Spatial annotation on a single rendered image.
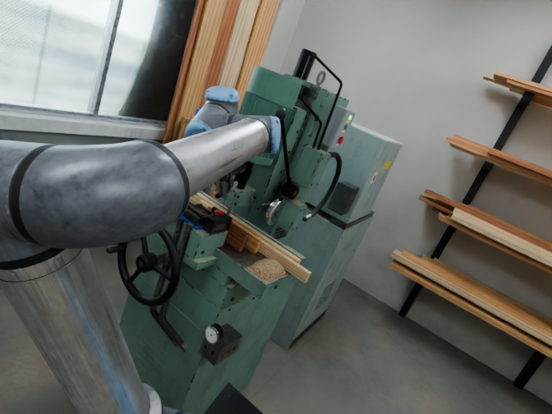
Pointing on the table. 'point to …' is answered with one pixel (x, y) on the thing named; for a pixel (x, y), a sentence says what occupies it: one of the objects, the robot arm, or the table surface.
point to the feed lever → (286, 160)
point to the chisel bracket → (239, 197)
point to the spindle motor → (269, 99)
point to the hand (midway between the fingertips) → (223, 196)
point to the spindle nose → (244, 175)
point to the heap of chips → (267, 269)
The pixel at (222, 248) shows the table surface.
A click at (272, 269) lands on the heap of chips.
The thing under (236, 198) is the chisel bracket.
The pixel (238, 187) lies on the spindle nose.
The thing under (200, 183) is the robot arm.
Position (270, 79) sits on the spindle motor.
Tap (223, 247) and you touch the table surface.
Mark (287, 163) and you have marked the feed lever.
